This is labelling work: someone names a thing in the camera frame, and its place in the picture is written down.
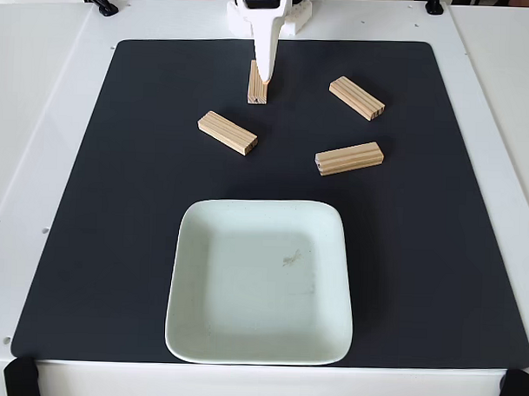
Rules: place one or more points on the pale green square plate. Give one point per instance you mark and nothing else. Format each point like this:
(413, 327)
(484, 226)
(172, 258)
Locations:
(261, 293)

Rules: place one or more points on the black table mat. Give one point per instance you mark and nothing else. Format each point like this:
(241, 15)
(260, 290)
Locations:
(116, 201)

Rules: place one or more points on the striped wooden block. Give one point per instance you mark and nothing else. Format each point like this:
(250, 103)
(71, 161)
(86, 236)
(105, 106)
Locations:
(355, 98)
(225, 132)
(348, 158)

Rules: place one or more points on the black clamp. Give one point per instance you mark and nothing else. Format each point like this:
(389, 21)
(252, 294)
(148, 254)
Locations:
(434, 7)

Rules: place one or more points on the wooden block with number mark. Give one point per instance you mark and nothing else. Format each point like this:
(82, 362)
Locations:
(255, 91)

